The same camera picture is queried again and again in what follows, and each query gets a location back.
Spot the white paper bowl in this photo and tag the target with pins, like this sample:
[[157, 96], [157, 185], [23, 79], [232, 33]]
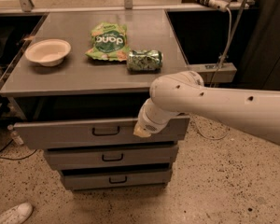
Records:
[[48, 53]]

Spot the grey side bracket shelf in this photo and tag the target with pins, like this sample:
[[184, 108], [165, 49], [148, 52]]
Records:
[[211, 74]]

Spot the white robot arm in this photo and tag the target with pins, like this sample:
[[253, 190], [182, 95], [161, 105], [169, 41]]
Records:
[[250, 111]]

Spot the green chip bag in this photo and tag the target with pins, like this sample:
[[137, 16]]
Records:
[[109, 42]]

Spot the grey middle drawer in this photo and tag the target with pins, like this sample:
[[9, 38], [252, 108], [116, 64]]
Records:
[[111, 156]]

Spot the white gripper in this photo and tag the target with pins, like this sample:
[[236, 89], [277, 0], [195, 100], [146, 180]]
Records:
[[147, 124]]

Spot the grey drawer cabinet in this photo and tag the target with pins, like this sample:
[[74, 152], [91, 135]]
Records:
[[81, 88]]

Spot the white clamp device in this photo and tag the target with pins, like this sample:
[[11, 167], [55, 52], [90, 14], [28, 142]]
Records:
[[220, 5]]

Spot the clear plastic bottle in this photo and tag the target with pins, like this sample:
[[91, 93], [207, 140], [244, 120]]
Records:
[[15, 135]]

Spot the green soda can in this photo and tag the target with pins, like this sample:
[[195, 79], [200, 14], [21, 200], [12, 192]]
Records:
[[144, 60]]

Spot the grey top drawer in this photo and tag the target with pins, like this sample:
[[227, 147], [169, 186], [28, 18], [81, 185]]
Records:
[[94, 132]]

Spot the white sneaker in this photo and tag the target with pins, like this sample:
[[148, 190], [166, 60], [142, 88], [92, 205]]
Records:
[[17, 214]]

